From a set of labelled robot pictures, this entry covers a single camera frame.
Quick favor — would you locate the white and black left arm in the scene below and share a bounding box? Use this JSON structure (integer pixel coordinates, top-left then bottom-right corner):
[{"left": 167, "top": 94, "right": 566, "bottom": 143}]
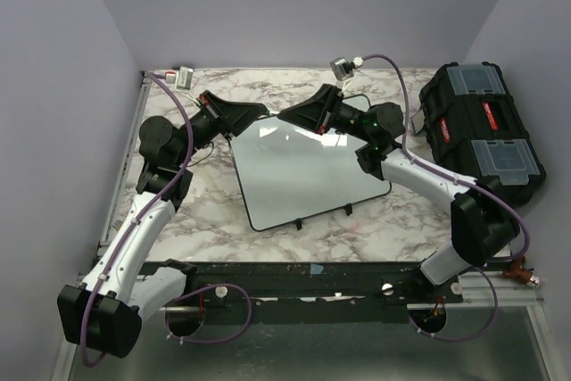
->
[{"left": 57, "top": 91, "right": 268, "bottom": 367}]

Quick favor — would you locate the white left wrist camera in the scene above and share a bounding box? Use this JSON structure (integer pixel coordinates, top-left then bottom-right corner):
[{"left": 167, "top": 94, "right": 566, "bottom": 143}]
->
[{"left": 164, "top": 66, "right": 194, "bottom": 91}]

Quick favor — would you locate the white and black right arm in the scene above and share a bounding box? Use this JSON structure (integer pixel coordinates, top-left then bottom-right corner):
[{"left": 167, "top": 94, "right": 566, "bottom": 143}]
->
[{"left": 278, "top": 84, "right": 520, "bottom": 302}]

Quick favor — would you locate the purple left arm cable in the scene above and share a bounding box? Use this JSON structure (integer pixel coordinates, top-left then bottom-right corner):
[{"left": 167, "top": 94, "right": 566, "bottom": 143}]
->
[{"left": 79, "top": 70, "right": 253, "bottom": 367}]

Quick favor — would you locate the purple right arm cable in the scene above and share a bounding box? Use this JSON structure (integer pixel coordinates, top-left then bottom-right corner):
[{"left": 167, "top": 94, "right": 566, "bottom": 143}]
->
[{"left": 356, "top": 54, "right": 534, "bottom": 342}]

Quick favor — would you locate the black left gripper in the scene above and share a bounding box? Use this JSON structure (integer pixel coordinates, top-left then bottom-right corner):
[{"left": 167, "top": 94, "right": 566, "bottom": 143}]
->
[{"left": 173, "top": 88, "right": 265, "bottom": 166}]

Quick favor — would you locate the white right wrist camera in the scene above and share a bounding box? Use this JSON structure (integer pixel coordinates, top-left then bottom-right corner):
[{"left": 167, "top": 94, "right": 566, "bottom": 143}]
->
[{"left": 329, "top": 56, "right": 363, "bottom": 82}]

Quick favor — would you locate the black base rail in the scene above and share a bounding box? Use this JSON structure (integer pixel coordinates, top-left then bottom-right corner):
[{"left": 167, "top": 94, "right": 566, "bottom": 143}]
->
[{"left": 168, "top": 261, "right": 463, "bottom": 325}]

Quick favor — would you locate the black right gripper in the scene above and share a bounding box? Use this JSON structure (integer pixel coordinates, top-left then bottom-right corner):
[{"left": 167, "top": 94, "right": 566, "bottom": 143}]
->
[{"left": 279, "top": 84, "right": 376, "bottom": 143}]

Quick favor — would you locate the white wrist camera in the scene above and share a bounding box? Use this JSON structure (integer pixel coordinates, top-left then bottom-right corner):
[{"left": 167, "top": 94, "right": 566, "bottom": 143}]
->
[
  {"left": 329, "top": 56, "right": 363, "bottom": 82},
  {"left": 164, "top": 66, "right": 194, "bottom": 91}
]

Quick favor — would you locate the black plastic toolbox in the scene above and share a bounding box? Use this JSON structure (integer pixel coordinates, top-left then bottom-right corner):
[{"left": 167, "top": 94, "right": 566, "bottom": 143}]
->
[{"left": 419, "top": 62, "right": 546, "bottom": 207}]

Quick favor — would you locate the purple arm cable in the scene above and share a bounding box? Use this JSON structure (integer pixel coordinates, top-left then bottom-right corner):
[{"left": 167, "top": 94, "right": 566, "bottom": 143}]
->
[
  {"left": 79, "top": 70, "right": 253, "bottom": 367},
  {"left": 356, "top": 54, "right": 534, "bottom": 342}
]

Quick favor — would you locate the white whiteboard black frame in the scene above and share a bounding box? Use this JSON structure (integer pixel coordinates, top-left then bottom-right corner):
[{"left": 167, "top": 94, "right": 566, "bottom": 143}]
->
[{"left": 229, "top": 116, "right": 392, "bottom": 232}]

